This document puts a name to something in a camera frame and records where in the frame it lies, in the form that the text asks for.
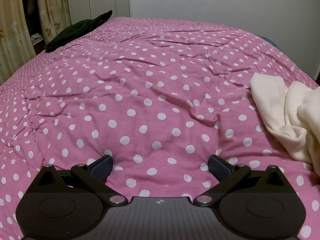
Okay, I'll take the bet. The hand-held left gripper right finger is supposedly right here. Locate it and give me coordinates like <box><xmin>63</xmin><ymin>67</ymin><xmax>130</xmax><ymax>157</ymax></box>
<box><xmin>193</xmin><ymin>154</ymin><xmax>295</xmax><ymax>205</ymax></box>

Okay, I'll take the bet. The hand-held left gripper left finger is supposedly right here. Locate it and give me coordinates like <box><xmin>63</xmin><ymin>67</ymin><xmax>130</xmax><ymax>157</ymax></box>
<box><xmin>26</xmin><ymin>155</ymin><xmax>128</xmax><ymax>205</ymax></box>

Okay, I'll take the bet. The cream garment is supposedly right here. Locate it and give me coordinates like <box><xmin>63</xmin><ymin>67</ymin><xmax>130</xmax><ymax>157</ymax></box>
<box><xmin>250</xmin><ymin>72</ymin><xmax>320</xmax><ymax>167</ymax></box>

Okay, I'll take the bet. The pink polka dot blanket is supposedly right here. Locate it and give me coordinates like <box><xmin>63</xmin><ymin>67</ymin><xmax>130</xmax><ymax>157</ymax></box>
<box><xmin>0</xmin><ymin>16</ymin><xmax>320</xmax><ymax>240</ymax></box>

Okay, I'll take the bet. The blue cloth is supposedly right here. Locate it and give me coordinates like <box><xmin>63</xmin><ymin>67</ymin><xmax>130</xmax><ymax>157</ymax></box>
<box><xmin>260</xmin><ymin>35</ymin><xmax>279</xmax><ymax>48</ymax></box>

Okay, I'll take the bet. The dark green cloth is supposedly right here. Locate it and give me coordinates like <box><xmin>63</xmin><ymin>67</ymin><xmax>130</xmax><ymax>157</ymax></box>
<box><xmin>44</xmin><ymin>10</ymin><xmax>113</xmax><ymax>53</ymax></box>

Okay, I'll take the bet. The wide floral beige curtain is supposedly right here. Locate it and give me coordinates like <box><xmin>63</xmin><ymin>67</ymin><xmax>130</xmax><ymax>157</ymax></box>
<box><xmin>0</xmin><ymin>0</ymin><xmax>37</xmax><ymax>84</ymax></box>

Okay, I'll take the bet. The narrow floral beige curtain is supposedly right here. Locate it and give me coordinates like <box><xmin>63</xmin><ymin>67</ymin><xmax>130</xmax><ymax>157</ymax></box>
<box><xmin>36</xmin><ymin>0</ymin><xmax>72</xmax><ymax>44</ymax></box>

